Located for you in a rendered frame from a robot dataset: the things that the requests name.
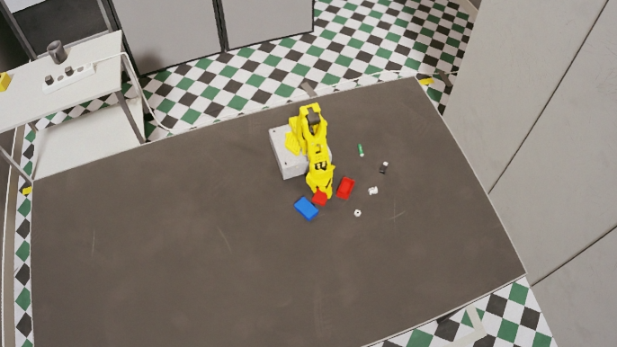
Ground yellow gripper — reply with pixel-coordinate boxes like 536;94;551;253
306;172;332;199

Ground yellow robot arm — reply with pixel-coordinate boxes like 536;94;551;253
284;103;333;180

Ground red open box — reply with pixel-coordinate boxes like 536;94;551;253
336;178;354;200

